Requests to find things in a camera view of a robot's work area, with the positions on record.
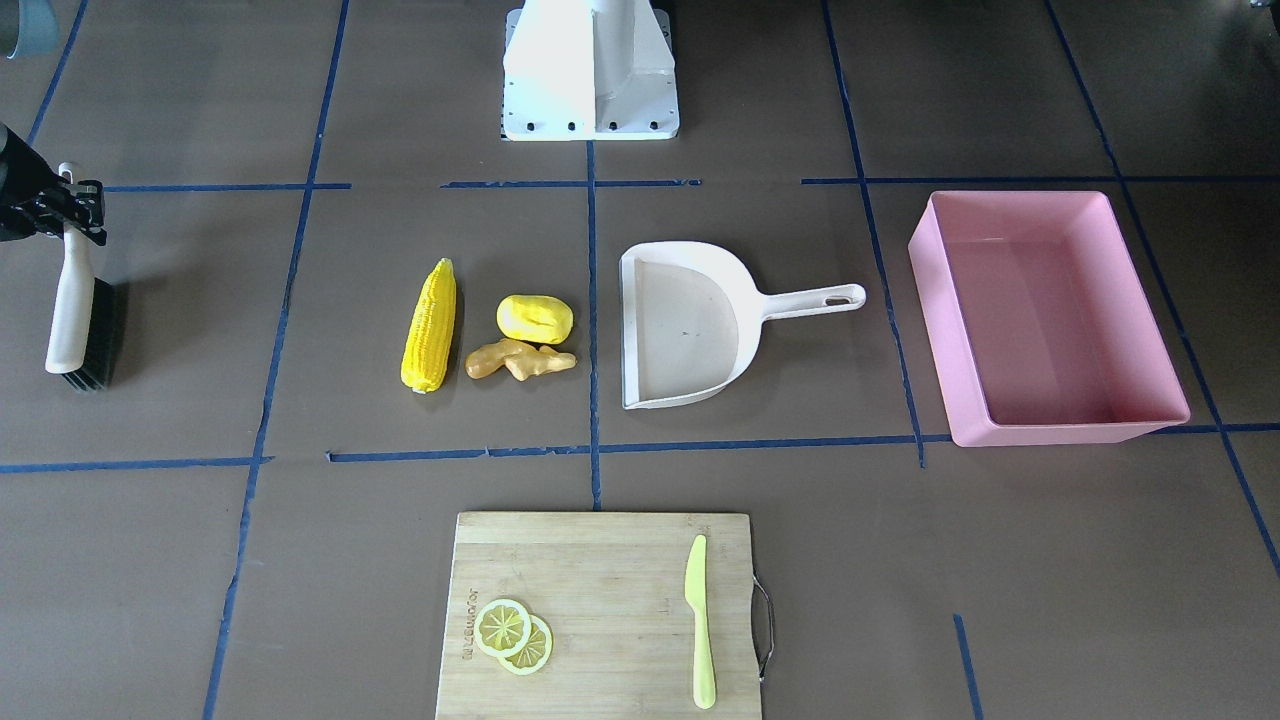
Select yellow lemon slice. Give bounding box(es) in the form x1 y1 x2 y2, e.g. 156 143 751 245
497 615 554 676
474 598 534 659

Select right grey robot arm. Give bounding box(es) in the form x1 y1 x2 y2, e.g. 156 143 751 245
1 1 108 246

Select bamboo cutting board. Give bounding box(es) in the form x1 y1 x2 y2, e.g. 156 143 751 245
435 511 763 719

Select pink plastic bin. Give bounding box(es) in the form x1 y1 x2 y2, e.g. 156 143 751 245
908 190 1190 448

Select yellow toy corn cob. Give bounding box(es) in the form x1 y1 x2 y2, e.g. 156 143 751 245
399 258 457 395

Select white hand brush black bristles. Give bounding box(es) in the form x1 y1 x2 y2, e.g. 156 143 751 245
45 161 116 392

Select beige plastic dustpan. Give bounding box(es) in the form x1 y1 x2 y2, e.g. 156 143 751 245
620 240 867 410

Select tan toy ginger root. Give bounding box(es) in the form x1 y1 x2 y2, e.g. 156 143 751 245
463 338 577 382

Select yellow toy potato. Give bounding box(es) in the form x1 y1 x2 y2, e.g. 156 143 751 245
495 295 573 345

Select yellow-green plastic knife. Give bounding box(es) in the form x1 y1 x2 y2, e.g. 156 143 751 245
684 534 717 710

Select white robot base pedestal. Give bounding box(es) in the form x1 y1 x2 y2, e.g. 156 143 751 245
500 1 681 142

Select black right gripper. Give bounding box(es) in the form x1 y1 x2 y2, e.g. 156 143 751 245
10 179 108 247

